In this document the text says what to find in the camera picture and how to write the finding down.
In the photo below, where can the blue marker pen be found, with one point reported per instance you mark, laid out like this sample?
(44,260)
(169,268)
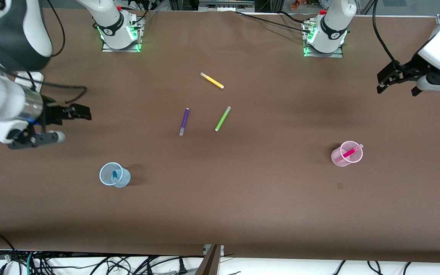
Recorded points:
(115,176)

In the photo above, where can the pink marker pen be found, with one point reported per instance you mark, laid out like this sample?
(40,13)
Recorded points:
(349,153)

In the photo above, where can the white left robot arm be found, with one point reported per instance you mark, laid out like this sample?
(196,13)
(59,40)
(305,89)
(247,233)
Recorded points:
(334,23)

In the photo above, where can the translucent blue plastic cup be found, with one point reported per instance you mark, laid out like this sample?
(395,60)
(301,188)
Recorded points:
(105,170)

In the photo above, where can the white desk lamp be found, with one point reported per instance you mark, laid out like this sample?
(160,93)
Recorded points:
(38,78)

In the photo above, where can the translucent pink plastic cup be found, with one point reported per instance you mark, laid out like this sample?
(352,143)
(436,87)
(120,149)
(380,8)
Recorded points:
(338,158)

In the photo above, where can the purple marker pen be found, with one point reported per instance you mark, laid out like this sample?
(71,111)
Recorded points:
(185,118)

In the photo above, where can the yellow marker pen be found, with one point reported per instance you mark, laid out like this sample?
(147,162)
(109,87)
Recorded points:
(212,80)

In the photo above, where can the green marker pen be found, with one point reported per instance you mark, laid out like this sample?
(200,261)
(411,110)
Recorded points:
(222,119)

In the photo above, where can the black power plug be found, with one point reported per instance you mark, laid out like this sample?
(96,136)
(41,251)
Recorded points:
(182,269)

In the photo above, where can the brown table cover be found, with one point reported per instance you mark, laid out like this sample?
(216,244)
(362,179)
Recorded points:
(243,198)

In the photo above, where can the dark table support beam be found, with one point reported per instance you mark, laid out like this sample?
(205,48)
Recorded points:
(208,265)

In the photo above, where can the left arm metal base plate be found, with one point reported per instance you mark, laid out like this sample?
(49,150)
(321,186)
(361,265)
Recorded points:
(338,54)

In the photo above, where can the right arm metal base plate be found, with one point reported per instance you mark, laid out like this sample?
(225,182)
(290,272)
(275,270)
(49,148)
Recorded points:
(139,28)

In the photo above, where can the white metal bracket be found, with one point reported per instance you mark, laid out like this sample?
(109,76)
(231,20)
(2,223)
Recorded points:
(206,249)

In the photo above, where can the metal rail unit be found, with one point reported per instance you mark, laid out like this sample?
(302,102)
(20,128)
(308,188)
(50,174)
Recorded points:
(224,5)

